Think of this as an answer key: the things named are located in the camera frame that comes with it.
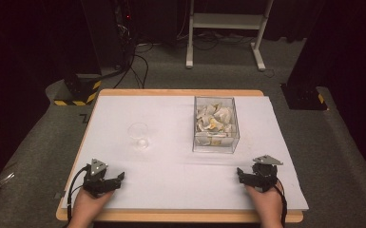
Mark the dark equipment rack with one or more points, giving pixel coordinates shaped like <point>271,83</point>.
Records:
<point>125,28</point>

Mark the person's left hand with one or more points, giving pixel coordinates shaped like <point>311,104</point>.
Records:
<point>87,204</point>

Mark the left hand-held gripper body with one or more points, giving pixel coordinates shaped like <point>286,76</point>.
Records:
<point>94,182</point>

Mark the black stand with striped base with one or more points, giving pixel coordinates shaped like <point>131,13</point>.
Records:
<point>82,91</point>
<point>304,96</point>

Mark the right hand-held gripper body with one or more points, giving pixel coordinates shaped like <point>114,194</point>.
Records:
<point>265,175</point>

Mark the clear plastic cup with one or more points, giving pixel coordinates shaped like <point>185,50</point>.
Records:
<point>138,134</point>

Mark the metal rods on floor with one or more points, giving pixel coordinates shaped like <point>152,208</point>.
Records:
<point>0,185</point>

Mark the wooden table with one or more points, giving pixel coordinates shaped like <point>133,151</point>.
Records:
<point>177,217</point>

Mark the clear plastic box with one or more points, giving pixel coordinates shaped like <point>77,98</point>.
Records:
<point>216,148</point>

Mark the white metal stand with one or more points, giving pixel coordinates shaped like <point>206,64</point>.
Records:
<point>228,21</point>

